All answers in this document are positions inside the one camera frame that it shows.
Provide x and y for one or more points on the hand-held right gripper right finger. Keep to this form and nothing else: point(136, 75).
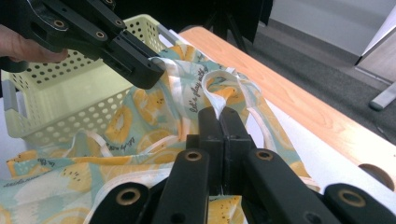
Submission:
point(233, 140)

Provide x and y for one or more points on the white table mat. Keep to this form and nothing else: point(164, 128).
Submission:
point(327, 161)

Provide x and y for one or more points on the white standing desk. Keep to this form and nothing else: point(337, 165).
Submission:
point(381, 46)

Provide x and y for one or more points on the orange print cloth bag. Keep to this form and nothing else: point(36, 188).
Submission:
point(146, 124)

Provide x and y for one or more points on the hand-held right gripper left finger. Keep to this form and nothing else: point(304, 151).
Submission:
point(214, 137)

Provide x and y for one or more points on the black stand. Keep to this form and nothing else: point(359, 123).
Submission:
point(230, 25)

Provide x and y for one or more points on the pale green plastic basket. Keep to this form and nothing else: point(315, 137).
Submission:
point(77, 93)

